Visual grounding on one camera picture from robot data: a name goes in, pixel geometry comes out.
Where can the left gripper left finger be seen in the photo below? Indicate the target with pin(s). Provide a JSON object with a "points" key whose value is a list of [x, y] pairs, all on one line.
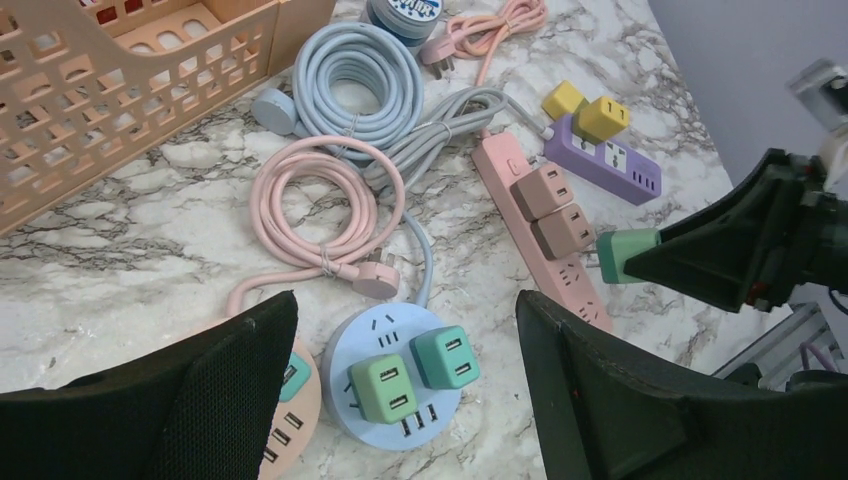
{"points": [[198, 409]]}

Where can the orange plastic file organizer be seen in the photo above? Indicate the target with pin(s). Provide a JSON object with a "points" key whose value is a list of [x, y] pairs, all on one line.
{"points": [[89, 86]]}

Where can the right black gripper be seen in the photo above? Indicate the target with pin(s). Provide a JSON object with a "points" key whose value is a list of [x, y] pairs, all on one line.
{"points": [[753, 246]]}

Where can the round blue patterned tin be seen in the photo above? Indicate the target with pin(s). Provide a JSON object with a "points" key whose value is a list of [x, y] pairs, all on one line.
{"points": [[410, 21]]}

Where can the brown pink usb charger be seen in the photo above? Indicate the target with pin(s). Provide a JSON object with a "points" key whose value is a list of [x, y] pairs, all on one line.
{"points": [[563, 232]]}

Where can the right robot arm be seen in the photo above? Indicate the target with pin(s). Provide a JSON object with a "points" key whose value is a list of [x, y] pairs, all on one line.
{"points": [[779, 228]]}

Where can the dark green usb charger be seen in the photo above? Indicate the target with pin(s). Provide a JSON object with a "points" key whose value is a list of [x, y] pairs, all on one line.
{"points": [[615, 248]]}

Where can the purple power strip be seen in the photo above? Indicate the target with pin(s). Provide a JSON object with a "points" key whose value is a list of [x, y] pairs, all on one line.
{"points": [[611, 165]]}

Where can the teal blue usb charger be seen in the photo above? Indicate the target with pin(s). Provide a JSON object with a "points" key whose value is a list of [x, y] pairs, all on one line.
{"points": [[296, 375]]}

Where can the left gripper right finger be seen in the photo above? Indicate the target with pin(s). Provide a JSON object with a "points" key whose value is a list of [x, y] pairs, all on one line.
{"points": [[606, 409]]}

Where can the blue round power socket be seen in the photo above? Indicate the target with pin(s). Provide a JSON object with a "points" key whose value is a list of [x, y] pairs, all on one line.
{"points": [[384, 329]]}

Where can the pink round power socket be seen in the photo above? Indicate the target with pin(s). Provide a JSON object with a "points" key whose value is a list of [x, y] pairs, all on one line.
{"points": [[293, 424]]}

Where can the small pink charger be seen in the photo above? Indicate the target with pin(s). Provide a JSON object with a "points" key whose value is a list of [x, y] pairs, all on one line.
{"points": [[542, 191]]}

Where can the pink power strip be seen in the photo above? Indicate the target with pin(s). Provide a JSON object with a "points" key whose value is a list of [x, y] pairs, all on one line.
{"points": [[500, 161]]}

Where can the yellow usb charger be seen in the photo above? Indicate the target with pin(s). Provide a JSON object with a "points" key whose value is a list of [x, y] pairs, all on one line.
{"points": [[600, 120]]}

